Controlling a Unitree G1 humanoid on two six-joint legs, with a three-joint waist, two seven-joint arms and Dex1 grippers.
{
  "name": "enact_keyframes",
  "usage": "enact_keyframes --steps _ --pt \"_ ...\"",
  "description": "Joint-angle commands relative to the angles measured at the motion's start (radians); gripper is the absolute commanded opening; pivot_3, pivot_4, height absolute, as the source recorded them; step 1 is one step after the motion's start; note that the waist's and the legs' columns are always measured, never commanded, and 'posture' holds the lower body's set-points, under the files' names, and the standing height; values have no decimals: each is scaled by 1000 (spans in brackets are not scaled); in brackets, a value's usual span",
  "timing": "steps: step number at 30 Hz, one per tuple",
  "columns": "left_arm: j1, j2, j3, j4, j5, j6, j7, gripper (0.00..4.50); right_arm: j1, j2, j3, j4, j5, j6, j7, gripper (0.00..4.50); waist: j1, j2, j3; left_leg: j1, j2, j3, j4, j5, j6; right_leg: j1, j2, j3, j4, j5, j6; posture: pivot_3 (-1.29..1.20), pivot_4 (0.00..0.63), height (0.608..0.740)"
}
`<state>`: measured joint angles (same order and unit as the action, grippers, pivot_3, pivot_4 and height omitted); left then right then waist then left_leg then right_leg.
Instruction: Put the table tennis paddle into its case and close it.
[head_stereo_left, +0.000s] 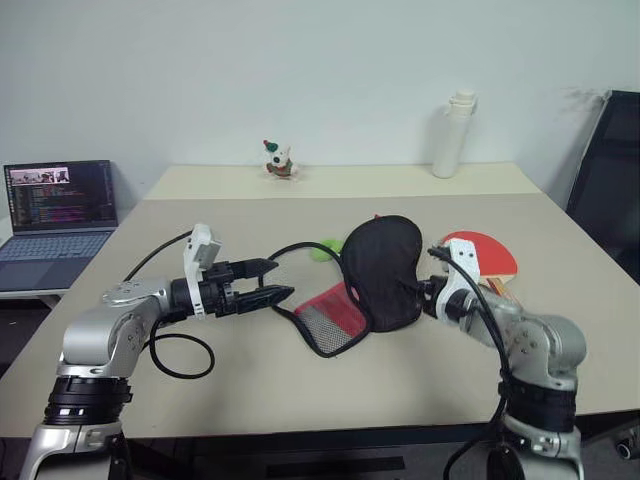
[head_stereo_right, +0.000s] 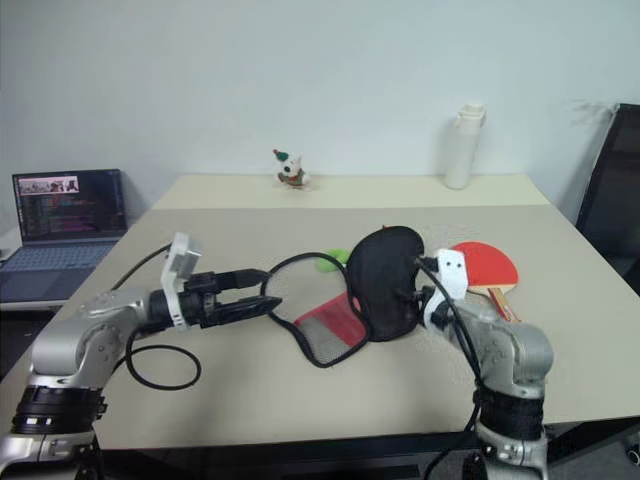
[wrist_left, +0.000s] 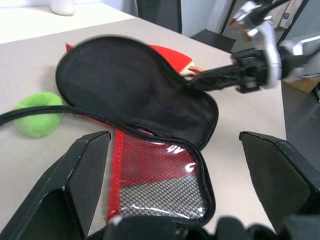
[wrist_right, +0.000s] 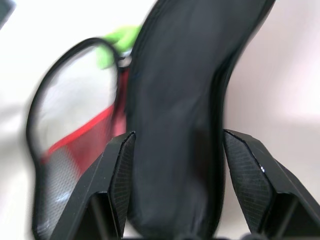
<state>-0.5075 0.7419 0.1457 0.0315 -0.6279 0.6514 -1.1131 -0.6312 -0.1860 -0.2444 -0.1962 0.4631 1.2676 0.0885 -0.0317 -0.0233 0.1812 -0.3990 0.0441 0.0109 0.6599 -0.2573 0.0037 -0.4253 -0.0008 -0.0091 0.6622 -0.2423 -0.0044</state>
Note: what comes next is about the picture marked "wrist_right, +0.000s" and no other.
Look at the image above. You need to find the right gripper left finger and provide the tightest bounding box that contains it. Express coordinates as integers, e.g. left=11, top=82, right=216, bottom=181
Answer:
left=49, top=131, right=137, bottom=240

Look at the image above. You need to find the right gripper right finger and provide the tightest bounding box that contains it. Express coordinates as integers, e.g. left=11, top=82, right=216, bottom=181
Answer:
left=222, top=128, right=320, bottom=240

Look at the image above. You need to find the red black paddle case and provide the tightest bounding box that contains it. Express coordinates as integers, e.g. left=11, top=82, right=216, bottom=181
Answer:
left=26, top=0, right=276, bottom=240

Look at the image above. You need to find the green zipper pull tag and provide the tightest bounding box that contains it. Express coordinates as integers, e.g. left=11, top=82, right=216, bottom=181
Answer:
left=96, top=24, right=143, bottom=71

